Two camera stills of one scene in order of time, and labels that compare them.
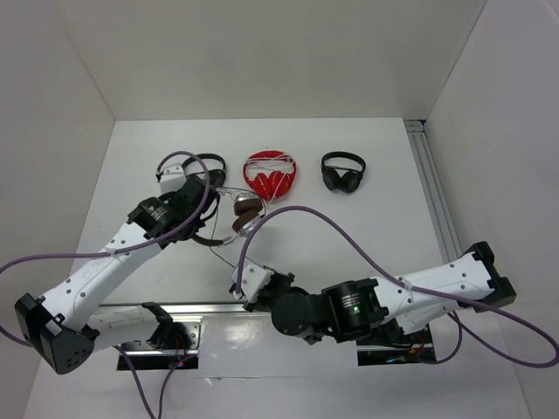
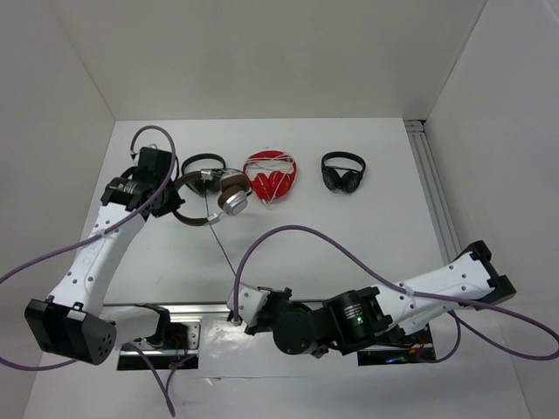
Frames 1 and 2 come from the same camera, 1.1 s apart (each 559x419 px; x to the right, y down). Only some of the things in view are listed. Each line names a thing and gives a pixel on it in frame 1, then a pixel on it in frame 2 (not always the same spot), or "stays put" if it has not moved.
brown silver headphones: [247, 208] → [231, 187]
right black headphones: [350, 182] stays put
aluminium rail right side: [421, 140] stays put
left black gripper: [199, 223] → [173, 203]
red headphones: [279, 184] stays put
